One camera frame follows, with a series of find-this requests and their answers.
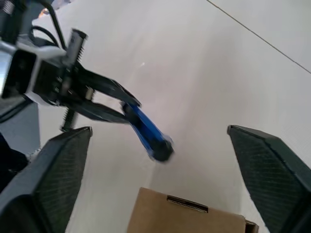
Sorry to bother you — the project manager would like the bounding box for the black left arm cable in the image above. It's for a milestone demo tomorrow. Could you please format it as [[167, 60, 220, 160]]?
[[30, 0, 68, 50]]

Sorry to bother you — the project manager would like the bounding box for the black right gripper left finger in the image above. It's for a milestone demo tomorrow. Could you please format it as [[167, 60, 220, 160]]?
[[0, 126, 93, 233]]

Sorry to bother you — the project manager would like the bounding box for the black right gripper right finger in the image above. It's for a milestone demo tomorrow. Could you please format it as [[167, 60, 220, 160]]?
[[227, 124, 311, 233]]

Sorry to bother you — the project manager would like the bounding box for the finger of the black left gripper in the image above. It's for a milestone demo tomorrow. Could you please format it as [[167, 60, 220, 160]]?
[[72, 101, 131, 125], [81, 67, 142, 108]]

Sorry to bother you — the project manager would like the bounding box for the blue box cutter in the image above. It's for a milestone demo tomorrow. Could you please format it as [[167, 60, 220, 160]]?
[[121, 101, 175, 163]]

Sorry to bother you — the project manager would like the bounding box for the dark blue object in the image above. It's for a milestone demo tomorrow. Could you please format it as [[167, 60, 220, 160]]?
[[0, 133, 29, 192]]

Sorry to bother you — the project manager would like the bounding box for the brown cardboard box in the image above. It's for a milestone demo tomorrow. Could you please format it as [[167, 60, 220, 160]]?
[[126, 186, 259, 233]]

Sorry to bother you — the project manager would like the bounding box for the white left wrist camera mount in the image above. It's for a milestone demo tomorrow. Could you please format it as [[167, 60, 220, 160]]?
[[0, 40, 68, 106]]

